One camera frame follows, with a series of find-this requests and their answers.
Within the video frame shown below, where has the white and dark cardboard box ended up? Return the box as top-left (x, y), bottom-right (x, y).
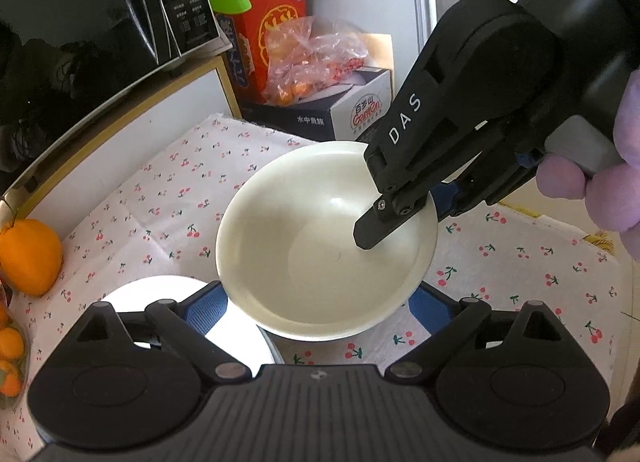
top-left (245, 33), bottom-right (393, 143)

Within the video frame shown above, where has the small cream bowl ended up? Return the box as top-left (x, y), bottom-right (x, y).
top-left (215, 140), bottom-right (440, 341)

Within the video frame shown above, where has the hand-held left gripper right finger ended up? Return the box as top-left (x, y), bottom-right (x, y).
top-left (384, 282), bottom-right (568, 383)

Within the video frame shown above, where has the cherry print tablecloth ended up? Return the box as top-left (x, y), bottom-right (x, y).
top-left (0, 114), bottom-right (631, 462)

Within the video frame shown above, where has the white bowl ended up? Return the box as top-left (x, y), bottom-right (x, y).
top-left (102, 276), bottom-right (283, 378)

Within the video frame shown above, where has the glass jar with tangerines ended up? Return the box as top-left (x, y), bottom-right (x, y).
top-left (0, 282), bottom-right (32, 410)

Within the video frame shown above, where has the white refrigerator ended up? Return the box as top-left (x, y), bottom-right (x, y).
top-left (387, 0), bottom-right (441, 98)

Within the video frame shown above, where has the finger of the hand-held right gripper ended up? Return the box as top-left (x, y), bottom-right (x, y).
top-left (432, 132), bottom-right (546, 221)
top-left (353, 187), bottom-right (436, 250)

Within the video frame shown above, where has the person's right hand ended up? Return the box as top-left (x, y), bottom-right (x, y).
top-left (537, 87), bottom-right (640, 260)

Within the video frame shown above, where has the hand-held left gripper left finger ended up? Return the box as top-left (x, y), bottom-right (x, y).
top-left (74, 281), bottom-right (252, 384)

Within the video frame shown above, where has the red gift box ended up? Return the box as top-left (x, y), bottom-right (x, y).
top-left (220, 0), bottom-right (307, 108)

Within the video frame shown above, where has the large orange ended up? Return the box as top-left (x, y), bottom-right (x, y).
top-left (0, 219), bottom-right (63, 298)

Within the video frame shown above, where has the plastic bag of fruit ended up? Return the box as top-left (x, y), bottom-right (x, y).
top-left (262, 16), bottom-right (373, 105)

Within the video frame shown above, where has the black microwave oven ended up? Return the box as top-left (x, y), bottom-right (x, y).
top-left (0, 0), bottom-right (226, 173)

